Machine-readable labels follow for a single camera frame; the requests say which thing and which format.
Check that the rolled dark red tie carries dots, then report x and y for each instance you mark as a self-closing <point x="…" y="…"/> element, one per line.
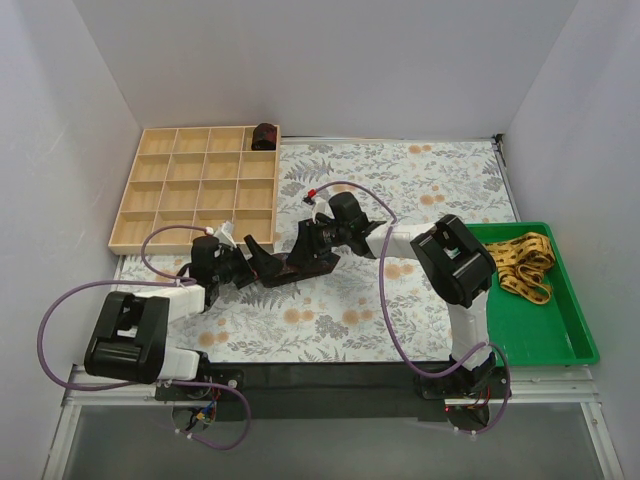
<point x="264" y="137"/>

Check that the yellow patterned tie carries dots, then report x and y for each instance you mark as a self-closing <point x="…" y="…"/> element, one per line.
<point x="522" y="264"/>

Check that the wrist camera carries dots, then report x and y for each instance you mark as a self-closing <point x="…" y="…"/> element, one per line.
<point x="319" y="208"/>
<point x="223" y="232"/>

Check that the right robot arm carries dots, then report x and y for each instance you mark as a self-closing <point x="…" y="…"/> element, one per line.
<point x="457" y="265"/>

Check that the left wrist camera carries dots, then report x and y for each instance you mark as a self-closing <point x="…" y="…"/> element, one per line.
<point x="223" y="232"/>

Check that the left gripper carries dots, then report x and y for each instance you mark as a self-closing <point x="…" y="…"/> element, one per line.
<point x="245" y="267"/>

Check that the wooden compartment tray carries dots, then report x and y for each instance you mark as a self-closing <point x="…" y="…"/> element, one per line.
<point x="185" y="178"/>

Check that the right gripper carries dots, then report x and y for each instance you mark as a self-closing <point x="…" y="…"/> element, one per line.
<point x="305" y="242"/>

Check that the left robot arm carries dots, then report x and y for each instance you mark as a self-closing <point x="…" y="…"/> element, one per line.
<point x="130" y="339"/>

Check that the green plastic bin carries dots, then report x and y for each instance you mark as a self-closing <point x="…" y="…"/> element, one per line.
<point x="553" y="334"/>

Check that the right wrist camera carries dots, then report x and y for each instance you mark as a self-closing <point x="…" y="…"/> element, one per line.
<point x="319" y="208"/>

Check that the dark brown patterned tie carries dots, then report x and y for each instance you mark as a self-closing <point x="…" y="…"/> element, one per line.
<point x="292" y="274"/>

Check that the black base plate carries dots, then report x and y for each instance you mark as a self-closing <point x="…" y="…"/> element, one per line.
<point x="304" y="391"/>

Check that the aluminium frame rail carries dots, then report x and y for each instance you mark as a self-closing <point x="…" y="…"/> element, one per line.
<point x="529" y="385"/>

